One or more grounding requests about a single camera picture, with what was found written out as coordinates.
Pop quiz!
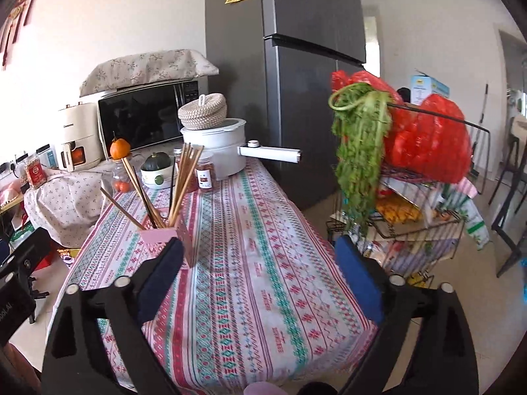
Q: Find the dark chopstick gold band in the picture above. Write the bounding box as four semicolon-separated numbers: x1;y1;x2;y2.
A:
167;155;177;217

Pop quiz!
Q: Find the light bamboo chopstick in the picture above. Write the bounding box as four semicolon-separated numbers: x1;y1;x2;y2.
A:
168;143;204;227

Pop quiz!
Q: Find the floral cloth covered object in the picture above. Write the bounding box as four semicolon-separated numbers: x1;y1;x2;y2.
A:
24;169;112;248

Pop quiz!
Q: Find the pink perforated utensil holder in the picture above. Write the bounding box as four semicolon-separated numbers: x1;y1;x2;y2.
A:
137;208;197;270

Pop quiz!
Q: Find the red tea box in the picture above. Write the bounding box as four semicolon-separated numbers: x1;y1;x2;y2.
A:
25;156;47;189

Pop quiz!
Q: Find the black chair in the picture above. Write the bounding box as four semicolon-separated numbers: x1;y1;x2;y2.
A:
488;113;526;278

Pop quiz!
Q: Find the patterned red green tablecloth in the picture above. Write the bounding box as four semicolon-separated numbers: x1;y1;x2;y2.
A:
45;158;378;395

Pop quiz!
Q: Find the green squash in bowl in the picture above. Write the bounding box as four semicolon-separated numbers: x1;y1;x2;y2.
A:
140;152;173;190

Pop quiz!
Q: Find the orange fruit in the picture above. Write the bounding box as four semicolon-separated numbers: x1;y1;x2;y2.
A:
110;138;131;161

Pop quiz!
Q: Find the cream air fryer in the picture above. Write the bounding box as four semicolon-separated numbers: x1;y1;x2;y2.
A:
55;103;104;172

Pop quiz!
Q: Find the red spice jar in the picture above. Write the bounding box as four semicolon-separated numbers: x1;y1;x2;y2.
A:
196;151;215;192

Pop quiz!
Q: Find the red plastic bag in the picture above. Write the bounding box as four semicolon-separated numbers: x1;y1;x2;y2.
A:
330;69;473;184

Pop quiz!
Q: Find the black microwave oven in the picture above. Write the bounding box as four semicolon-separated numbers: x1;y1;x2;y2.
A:
98;80;199;150

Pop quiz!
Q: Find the green leafy vegetable bunch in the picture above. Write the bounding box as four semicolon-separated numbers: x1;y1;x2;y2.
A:
329;82;392;233

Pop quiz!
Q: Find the floral cloth microwave cover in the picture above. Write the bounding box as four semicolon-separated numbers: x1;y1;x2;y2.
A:
79;49;219;97

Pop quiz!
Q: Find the grey refrigerator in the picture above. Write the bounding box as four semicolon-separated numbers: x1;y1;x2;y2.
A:
205;0;366;209

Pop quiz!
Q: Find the black wire storage rack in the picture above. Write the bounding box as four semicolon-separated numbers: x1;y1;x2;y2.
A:
326;104;490;287

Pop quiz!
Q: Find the white electric pot with handle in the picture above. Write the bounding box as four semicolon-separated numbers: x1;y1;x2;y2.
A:
181;118;301;180

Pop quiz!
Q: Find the woven rope lid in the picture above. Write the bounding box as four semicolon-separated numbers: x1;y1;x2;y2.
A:
178;93;227;130

